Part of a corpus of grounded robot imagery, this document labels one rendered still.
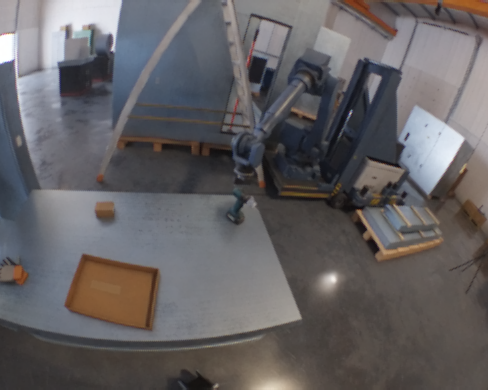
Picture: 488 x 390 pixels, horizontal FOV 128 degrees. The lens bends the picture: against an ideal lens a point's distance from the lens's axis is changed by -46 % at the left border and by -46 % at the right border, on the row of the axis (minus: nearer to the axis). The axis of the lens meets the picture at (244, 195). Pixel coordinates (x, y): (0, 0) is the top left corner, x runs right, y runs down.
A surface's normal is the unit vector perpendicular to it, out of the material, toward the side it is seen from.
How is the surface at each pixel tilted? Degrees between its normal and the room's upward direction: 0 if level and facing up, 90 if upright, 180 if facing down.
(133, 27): 90
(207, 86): 90
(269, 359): 0
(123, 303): 0
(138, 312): 0
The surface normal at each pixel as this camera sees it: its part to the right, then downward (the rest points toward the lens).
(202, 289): 0.25, -0.75
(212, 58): 0.18, 0.65
